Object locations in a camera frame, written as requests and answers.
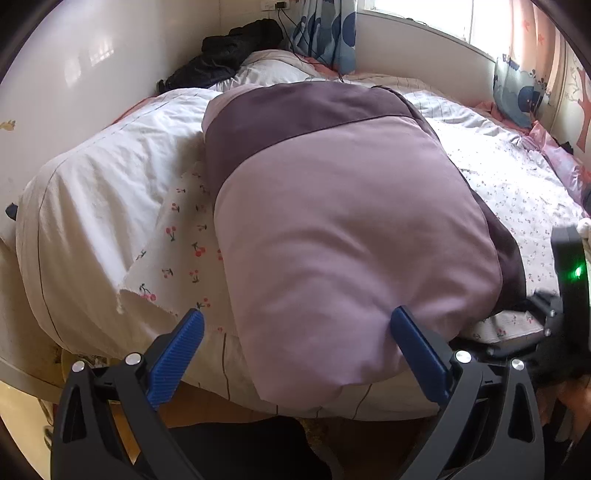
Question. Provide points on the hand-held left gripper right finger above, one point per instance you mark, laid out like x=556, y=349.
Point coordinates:
x=418, y=350

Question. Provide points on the black plug charger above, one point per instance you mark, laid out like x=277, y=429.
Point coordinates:
x=281, y=5

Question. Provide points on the small yellow wall sticker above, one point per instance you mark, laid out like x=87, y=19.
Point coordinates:
x=7, y=124

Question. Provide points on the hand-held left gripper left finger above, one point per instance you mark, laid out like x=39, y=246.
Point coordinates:
x=178, y=355

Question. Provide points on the small black cloth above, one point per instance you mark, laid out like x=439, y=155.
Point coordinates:
x=564, y=147

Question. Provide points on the tree wall sticker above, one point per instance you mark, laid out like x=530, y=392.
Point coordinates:
x=579, y=92

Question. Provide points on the dark grey cloth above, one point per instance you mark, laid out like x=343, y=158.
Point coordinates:
x=586, y=198

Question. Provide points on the cartoon print curtain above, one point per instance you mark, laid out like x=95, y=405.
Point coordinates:
x=521, y=92
x=323, y=37

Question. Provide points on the lilac and purple jacket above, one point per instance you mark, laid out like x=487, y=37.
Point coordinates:
x=332, y=240

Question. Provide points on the pink pillow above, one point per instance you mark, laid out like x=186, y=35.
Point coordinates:
x=554, y=157

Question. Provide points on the person's right hand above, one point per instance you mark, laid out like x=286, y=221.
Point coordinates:
x=561, y=397

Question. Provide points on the white bed frame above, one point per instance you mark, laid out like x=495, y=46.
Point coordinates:
x=23, y=374

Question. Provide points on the white cherry print quilt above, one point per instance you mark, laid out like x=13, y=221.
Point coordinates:
x=92, y=207

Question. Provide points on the pink bed sheet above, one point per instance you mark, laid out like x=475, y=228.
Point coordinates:
x=503, y=117

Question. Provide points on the white wall socket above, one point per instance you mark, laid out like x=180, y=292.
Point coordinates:
x=267, y=5

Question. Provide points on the cream puffy duvet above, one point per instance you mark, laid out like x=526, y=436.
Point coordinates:
x=584, y=227

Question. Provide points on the white framed window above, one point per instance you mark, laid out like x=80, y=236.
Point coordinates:
x=489, y=23

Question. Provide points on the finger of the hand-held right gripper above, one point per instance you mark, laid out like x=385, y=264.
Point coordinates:
x=542, y=304
x=498, y=349

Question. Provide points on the black clothes pile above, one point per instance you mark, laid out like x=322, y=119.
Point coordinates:
x=221, y=50

